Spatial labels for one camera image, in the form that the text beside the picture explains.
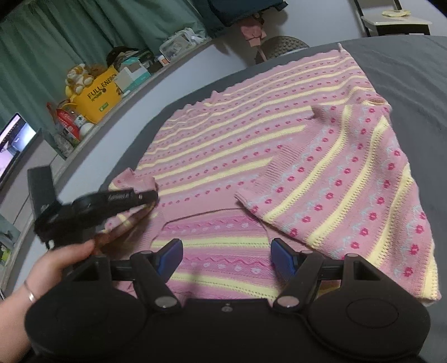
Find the dark teal hanging jacket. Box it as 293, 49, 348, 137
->
192, 0, 288, 38

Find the plush toy on box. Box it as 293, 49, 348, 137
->
65, 63, 107, 98

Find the red snack package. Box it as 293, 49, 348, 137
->
46, 100, 81, 147

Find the laptop screen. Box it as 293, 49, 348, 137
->
0, 113, 37, 183

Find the pink hanging garment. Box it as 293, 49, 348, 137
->
238, 13, 267, 48

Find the person's left hand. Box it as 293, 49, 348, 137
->
1, 240, 95, 362

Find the yellow cardboard box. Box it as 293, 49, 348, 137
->
69, 66, 122, 124

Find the white teal carton box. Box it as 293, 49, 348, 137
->
114, 57, 151, 93

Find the cream and black chair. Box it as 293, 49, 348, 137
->
353, 1, 432, 37

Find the clear plastic storage box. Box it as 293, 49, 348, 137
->
159, 27, 207, 62

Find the green curtain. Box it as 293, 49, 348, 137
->
1, 1, 205, 129

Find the round wicker basket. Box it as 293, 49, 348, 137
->
255, 35, 309, 64

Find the pink striped knit sweater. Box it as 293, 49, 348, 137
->
96, 48, 441, 302

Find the yellow cloth on chair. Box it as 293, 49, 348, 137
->
382, 10, 412, 18

